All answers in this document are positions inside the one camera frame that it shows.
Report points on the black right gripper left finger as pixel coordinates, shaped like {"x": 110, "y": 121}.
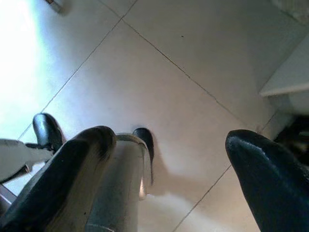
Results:
{"x": 60, "y": 183}

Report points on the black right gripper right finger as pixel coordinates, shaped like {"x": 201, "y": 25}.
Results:
{"x": 272, "y": 188}

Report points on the dark object under shelf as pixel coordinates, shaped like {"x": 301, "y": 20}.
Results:
{"x": 289, "y": 135}

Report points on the black robot left foot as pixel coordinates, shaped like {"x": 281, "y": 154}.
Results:
{"x": 44, "y": 128}

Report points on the black robot foot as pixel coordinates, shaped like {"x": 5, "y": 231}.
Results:
{"x": 44, "y": 128}
{"x": 144, "y": 137}

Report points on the silver robot left leg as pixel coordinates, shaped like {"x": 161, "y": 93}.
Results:
{"x": 12, "y": 148}

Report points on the silver robot leg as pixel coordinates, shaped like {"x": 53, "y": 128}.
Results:
{"x": 120, "y": 186}
{"x": 12, "y": 148}

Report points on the silver robot right leg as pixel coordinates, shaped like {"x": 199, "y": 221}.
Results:
{"x": 120, "y": 186}

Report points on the black robot right foot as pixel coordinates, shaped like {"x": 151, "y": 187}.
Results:
{"x": 144, "y": 137}

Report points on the metal furniture leg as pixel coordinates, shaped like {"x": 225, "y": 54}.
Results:
{"x": 56, "y": 6}

